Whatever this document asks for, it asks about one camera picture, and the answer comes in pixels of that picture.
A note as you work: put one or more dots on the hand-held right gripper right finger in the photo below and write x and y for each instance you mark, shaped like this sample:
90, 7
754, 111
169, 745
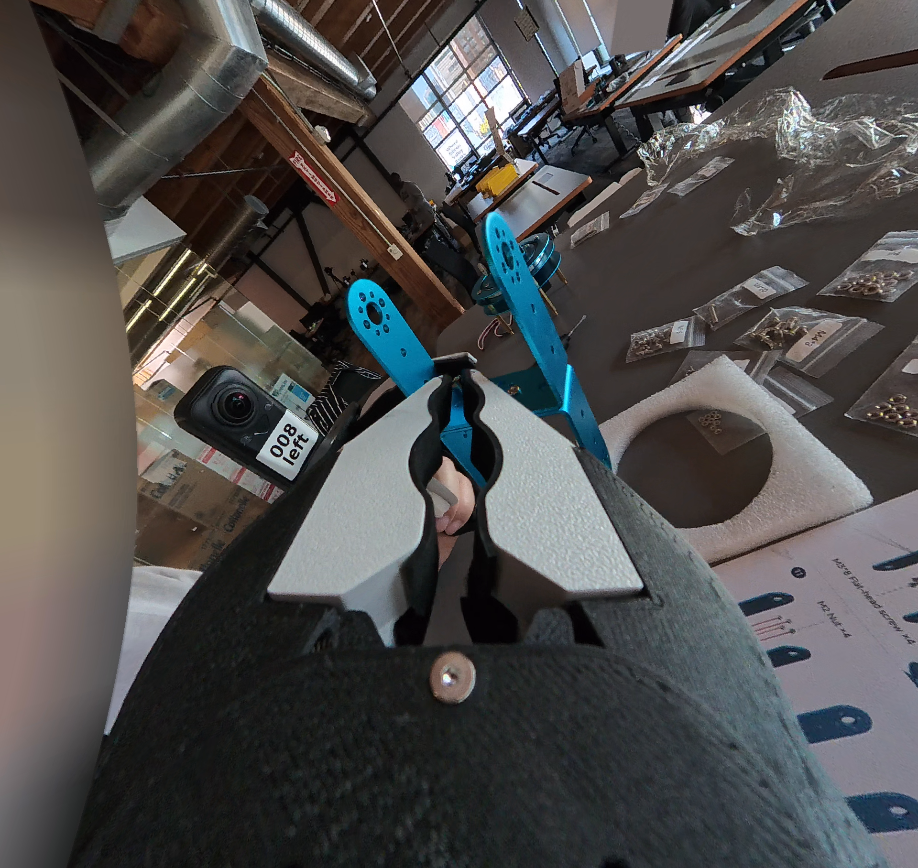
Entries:
559, 524

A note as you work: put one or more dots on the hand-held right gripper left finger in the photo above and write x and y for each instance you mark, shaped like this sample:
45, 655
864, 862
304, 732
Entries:
351, 524

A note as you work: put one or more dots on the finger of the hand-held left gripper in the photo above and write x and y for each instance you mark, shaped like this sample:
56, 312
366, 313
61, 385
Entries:
452, 360

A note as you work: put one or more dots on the blue U-shaped metal bracket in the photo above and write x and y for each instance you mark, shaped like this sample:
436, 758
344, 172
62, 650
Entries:
588, 416
520, 294

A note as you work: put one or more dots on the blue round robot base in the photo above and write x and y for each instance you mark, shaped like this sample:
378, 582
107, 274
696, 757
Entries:
538, 255

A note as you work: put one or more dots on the dark grey desk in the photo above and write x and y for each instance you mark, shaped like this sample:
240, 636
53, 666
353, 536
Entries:
645, 294

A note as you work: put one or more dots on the wooden-edged office desk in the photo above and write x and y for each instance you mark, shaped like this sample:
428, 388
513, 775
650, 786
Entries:
717, 43

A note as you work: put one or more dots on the person's left hand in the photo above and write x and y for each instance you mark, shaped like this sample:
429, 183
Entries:
459, 520

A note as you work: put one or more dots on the striped black white cloth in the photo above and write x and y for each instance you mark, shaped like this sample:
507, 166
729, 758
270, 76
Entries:
344, 380

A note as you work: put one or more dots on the white foam packing piece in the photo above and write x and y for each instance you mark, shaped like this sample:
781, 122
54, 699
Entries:
645, 409

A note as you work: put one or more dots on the yellow box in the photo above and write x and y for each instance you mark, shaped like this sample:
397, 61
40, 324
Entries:
498, 181

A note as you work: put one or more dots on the wooden ceiling beam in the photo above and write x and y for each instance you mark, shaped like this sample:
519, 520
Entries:
344, 194

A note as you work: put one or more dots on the white table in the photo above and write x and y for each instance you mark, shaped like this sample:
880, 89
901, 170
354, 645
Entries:
552, 187

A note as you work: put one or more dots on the large paned window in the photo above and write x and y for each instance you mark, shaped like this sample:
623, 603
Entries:
466, 94

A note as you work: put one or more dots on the group of small screw bags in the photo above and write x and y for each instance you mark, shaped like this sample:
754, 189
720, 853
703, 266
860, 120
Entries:
810, 337

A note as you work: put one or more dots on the illustrated instruction manual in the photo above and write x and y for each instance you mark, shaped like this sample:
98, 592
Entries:
846, 667

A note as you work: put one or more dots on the white board panel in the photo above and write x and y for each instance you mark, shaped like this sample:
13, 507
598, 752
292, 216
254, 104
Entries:
645, 7

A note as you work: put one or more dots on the black office chair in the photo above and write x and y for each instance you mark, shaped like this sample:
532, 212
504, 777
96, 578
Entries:
688, 11

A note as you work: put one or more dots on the red wall sign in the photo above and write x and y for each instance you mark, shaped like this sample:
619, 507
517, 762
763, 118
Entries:
313, 177

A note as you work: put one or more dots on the large silver ventilation duct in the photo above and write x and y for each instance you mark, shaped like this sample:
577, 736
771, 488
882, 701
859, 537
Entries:
179, 94

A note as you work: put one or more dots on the ribbed silver ventilation duct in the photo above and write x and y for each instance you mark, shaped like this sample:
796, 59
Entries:
308, 29

